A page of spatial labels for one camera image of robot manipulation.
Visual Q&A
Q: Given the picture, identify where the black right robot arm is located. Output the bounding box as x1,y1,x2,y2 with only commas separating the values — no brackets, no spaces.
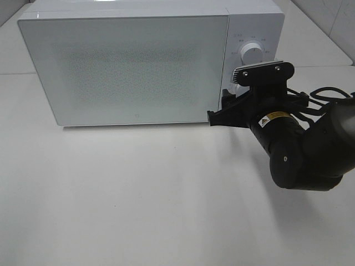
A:
207,83,354,191

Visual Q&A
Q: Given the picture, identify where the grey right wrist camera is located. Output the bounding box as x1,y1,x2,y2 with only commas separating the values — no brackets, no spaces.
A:
231,60,295,86

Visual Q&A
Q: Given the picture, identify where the white microwave knob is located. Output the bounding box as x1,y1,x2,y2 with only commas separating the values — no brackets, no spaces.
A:
229,84,242,97
240,42,263,65

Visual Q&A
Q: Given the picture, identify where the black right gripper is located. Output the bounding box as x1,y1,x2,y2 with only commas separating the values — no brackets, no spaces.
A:
207,83,291,130

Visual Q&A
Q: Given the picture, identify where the white microwave door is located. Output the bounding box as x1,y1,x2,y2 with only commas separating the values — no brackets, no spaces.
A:
18,16,228,126

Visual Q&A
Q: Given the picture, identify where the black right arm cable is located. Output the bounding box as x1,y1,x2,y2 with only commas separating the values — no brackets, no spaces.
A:
285,86,355,131

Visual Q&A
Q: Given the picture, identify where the white microwave oven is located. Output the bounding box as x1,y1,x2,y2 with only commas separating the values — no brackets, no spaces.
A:
17,1,285,111

